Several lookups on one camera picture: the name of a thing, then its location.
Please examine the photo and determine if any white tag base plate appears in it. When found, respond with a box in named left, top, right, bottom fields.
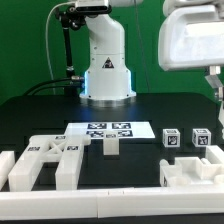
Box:
left=64, top=122, right=155, bottom=139

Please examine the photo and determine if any white chair seat block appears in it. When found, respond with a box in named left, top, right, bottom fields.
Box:
left=160, top=157, right=224, bottom=187

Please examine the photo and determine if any white wall bar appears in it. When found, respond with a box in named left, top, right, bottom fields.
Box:
left=205, top=145, right=224, bottom=164
left=0, top=151, right=15, bottom=190
left=0, top=186, right=224, bottom=220

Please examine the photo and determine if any black cable bundle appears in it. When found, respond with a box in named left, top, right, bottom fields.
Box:
left=22, top=75, right=85, bottom=97

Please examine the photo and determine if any white chair back frame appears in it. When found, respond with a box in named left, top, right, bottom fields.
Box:
left=8, top=135, right=91, bottom=192

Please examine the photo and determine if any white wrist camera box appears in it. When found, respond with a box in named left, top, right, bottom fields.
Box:
left=163, top=0, right=224, bottom=16

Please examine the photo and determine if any white tagged cube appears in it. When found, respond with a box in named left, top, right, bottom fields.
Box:
left=163, top=129, right=180, bottom=148
left=192, top=128, right=211, bottom=147

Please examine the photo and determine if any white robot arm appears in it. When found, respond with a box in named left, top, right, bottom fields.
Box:
left=80, top=0, right=224, bottom=105

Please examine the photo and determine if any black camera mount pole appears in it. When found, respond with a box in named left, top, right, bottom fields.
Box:
left=55, top=6, right=86, bottom=98

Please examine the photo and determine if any black overhead camera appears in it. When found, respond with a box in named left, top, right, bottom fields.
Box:
left=70, top=0, right=112, bottom=15

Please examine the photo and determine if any white right wall bar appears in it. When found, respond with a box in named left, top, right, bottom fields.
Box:
left=205, top=145, right=224, bottom=164

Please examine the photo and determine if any white cable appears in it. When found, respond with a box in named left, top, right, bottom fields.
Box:
left=44, top=1, right=77, bottom=96

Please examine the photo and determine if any white left wall bar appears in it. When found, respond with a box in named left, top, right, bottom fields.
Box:
left=0, top=151, right=15, bottom=190

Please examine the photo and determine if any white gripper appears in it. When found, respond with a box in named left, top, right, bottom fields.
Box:
left=158, top=5, right=224, bottom=100

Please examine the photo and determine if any white front wall bar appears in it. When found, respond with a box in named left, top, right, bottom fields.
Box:
left=0, top=186, right=224, bottom=220

